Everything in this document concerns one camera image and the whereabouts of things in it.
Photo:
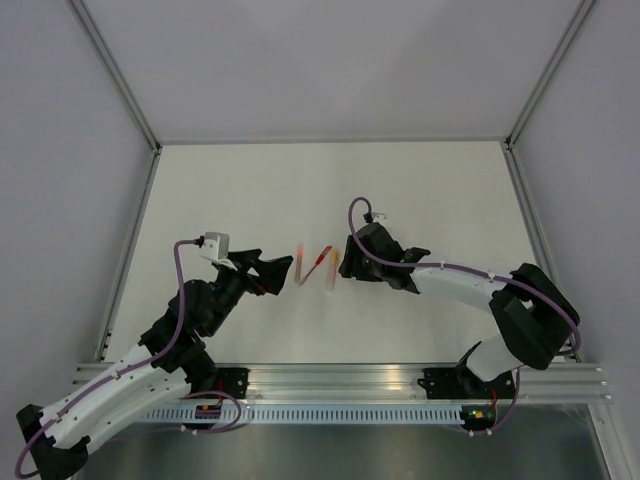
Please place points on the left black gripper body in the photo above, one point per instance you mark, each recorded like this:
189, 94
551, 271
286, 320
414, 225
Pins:
240, 280

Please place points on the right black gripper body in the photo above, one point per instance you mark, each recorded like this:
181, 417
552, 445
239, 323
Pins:
365, 269

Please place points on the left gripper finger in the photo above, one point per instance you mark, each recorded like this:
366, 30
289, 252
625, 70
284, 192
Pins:
245, 259
270, 276

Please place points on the orange grip clear pen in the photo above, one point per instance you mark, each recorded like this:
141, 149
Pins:
299, 261

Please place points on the orange marker pen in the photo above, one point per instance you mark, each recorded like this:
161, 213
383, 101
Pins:
331, 276

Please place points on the red grip clear pen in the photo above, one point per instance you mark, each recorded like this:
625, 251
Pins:
321, 257

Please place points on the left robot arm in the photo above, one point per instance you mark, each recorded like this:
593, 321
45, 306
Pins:
167, 363

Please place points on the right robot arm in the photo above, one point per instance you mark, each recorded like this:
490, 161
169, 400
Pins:
534, 319

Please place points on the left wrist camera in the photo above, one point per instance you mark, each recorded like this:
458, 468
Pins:
214, 247

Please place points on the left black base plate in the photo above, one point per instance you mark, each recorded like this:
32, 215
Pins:
231, 380

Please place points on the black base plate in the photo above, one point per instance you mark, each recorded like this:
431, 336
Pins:
447, 383
231, 380

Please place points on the aluminium mounting rail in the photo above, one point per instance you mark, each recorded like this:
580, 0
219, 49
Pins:
561, 383

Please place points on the white slotted cable duct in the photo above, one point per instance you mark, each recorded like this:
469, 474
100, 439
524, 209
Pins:
306, 414

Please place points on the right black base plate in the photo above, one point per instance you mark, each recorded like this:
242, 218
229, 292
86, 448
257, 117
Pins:
447, 383

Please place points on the left aluminium frame post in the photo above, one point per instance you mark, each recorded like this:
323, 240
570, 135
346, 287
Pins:
106, 58

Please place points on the aluminium frame post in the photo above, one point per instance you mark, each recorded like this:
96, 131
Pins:
569, 36
106, 58

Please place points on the right aluminium frame post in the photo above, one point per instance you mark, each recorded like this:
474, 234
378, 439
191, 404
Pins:
569, 36

